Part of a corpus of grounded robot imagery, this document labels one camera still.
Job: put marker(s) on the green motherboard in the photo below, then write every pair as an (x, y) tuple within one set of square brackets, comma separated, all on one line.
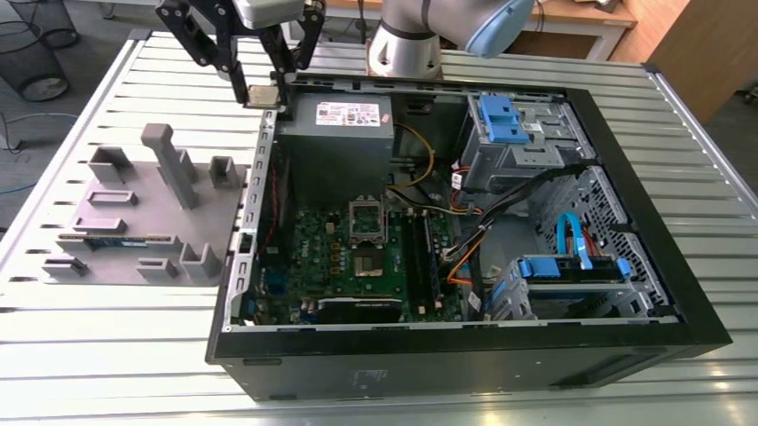
[(319, 266)]

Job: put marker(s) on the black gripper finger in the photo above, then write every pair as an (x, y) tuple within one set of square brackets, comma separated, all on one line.
[(198, 40), (308, 40)]

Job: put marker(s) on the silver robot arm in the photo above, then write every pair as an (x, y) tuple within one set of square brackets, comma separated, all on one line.
[(408, 53)]

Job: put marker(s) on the blue plastic disk carrier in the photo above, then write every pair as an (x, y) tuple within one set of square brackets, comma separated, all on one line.
[(503, 120)]

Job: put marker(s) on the dark RAM stick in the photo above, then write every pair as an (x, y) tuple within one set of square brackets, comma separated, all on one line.
[(112, 242)]

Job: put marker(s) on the black graphics card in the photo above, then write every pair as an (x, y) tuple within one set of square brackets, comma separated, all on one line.
[(360, 310)]

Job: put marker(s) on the CPU socket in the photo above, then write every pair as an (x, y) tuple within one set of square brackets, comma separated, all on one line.
[(370, 264)]

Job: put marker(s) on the grey metal drive cage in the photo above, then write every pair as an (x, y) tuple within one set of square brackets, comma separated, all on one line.
[(533, 155), (581, 290)]

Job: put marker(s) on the black PC case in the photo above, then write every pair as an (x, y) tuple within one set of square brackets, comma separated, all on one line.
[(414, 364)]

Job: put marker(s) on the wooden desk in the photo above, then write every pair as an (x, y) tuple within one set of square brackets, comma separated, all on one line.
[(593, 15)]

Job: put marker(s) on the black RAM slot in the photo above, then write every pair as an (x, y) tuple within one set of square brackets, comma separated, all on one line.
[(426, 262), (419, 262), (414, 262)]

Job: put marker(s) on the grey parts rack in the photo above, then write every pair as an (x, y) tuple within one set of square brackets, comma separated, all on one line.
[(148, 222)]

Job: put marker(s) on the metal locking lever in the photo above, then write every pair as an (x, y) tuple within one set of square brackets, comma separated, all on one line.
[(390, 227)]

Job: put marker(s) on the wooden cabinet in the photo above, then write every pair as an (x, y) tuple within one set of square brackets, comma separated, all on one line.
[(698, 53)]

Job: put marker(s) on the grey power supply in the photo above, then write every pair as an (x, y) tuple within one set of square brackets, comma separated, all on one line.
[(338, 115)]

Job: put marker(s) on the hard disk in blue carrier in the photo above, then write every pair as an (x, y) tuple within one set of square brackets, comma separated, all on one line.
[(542, 268)]

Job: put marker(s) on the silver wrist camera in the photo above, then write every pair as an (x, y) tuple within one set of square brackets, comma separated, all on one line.
[(270, 13)]

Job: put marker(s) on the silver CPU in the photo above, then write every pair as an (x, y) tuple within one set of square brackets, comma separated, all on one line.
[(263, 97)]

